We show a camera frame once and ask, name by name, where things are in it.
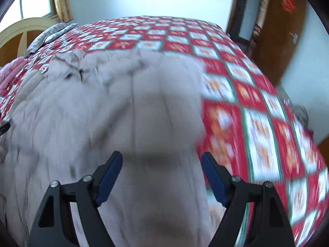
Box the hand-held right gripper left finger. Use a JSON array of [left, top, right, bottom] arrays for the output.
[[28, 151, 122, 247]]

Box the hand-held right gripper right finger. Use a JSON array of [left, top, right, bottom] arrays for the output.
[[202, 152, 295, 247]]

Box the pale lilac quilted jacket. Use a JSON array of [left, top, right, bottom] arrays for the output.
[[0, 49, 214, 247]]

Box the folded pink quilt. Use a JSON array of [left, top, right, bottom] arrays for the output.
[[0, 58, 26, 90]]

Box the red bear printed bed sheet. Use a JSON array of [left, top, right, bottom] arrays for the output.
[[0, 15, 329, 247]]

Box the cream and wood headboard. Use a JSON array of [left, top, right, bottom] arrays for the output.
[[0, 17, 58, 67]]

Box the striped pillow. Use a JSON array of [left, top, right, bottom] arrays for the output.
[[24, 23, 79, 57]]

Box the dark cloth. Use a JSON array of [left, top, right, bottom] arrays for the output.
[[290, 104, 309, 128]]

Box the wooden cabinet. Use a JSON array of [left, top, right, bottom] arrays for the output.
[[317, 136, 329, 165]]

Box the window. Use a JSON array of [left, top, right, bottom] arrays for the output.
[[0, 0, 58, 31]]

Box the yellow embroidered curtain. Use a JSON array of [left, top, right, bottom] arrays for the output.
[[53, 0, 74, 23]]

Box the brown wooden door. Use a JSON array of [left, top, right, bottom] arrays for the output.
[[253, 0, 307, 86]]

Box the dark hallway door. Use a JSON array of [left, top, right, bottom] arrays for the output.
[[235, 0, 250, 34]]

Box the red paper door decoration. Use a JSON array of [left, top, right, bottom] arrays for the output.
[[280, 0, 296, 13]]

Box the brown door frame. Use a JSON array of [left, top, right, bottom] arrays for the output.
[[226, 0, 270, 47]]

